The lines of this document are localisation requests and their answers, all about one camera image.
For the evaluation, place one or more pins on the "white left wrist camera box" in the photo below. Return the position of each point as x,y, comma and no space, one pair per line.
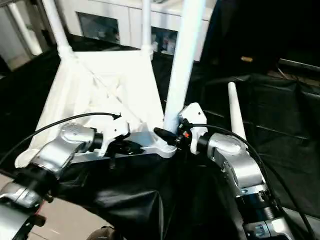
114,131

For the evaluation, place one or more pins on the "grey left robot leg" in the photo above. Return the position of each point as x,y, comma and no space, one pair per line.
102,234

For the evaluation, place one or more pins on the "black work mat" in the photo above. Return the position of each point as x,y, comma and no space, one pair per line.
165,200

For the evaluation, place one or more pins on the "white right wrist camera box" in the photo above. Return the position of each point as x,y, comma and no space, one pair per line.
192,117

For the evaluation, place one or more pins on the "white display cabinet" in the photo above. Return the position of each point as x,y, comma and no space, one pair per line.
125,12

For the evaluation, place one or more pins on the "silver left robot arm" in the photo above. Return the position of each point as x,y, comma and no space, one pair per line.
60,150

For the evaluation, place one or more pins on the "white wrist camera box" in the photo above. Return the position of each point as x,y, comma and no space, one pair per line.
192,117
114,131

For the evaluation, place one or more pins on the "white plastic table top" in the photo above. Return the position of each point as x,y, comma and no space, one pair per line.
120,85

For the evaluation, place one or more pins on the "black low cabinet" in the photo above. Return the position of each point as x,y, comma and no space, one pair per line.
270,30

